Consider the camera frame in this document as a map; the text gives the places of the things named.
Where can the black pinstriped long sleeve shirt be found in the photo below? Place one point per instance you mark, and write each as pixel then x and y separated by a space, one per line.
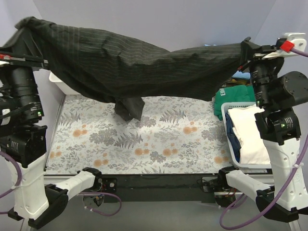
pixel 113 68

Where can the plaid folded shirt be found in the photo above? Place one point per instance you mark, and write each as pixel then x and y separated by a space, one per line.
pixel 236 82

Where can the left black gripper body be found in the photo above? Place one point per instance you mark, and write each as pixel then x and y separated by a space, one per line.
pixel 18 62

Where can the white plastic bin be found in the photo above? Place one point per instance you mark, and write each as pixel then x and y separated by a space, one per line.
pixel 61 85

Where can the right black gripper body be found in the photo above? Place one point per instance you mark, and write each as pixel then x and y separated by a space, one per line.
pixel 261 56

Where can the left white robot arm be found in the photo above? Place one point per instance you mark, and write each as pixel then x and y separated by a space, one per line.
pixel 23 141

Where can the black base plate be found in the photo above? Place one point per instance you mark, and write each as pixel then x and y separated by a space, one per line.
pixel 161 187

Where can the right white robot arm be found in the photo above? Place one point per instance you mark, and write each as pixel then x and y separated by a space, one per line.
pixel 279 129

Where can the light blue folded shirt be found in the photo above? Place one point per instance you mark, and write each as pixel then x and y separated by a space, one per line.
pixel 240 75

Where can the light grey laundry basket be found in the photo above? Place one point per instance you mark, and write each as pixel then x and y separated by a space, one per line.
pixel 225 107

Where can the white garment in basket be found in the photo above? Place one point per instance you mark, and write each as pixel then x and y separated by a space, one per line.
pixel 252 148

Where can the green folded shirt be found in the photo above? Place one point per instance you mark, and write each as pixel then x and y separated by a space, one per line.
pixel 240 93

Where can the floral table mat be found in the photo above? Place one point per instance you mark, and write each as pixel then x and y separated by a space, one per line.
pixel 174 135

